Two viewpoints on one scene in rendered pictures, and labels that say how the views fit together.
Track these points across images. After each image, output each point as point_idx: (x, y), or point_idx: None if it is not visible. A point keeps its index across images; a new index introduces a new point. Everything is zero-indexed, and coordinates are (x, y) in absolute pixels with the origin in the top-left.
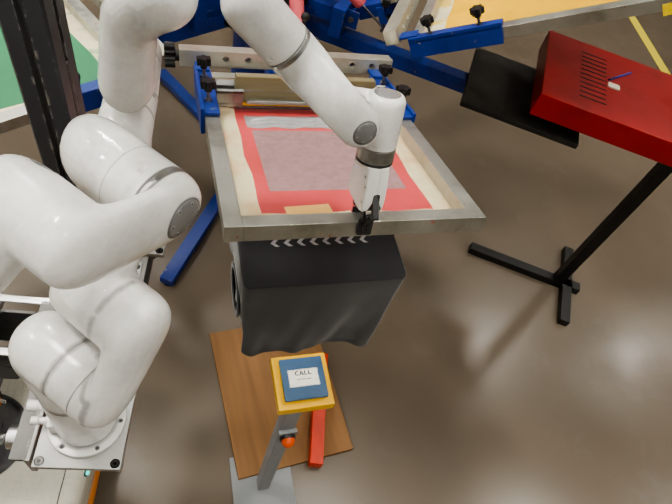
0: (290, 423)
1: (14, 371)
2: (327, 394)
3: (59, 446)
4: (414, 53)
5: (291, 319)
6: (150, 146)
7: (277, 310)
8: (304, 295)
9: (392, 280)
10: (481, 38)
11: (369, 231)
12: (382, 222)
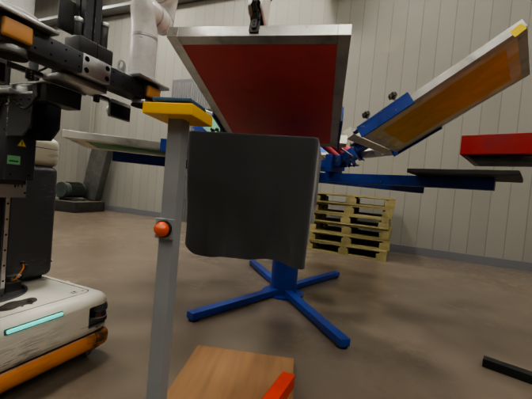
0: (169, 201)
1: (23, 122)
2: (189, 97)
3: None
4: (362, 133)
5: (223, 188)
6: (152, 7)
7: (211, 169)
8: (231, 149)
9: (304, 138)
10: (399, 106)
11: (257, 28)
12: (267, 25)
